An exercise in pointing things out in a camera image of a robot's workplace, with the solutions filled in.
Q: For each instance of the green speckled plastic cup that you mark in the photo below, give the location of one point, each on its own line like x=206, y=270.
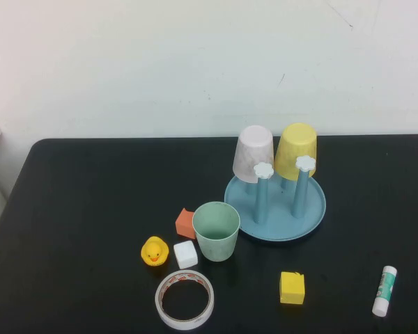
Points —
x=216, y=247

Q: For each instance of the pink speckled plastic cup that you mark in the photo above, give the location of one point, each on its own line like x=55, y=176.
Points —
x=252, y=149

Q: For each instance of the yellow speckled plastic cup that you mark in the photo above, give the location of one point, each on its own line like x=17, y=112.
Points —
x=294, y=146

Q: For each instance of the blue cup stand with posts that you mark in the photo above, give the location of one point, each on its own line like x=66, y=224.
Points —
x=278, y=230

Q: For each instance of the orange foam cube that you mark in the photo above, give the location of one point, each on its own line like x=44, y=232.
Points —
x=184, y=224

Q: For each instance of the white foam cube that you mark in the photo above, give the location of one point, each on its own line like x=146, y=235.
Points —
x=185, y=254

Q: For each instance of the yellow rubber duck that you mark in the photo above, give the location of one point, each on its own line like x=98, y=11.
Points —
x=154, y=251

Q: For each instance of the yellow foam cube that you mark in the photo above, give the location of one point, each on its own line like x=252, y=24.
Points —
x=292, y=290

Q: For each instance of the white double-sided tape roll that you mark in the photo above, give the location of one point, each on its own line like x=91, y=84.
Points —
x=184, y=324

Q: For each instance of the white green glue stick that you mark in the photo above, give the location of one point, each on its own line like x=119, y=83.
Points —
x=385, y=292

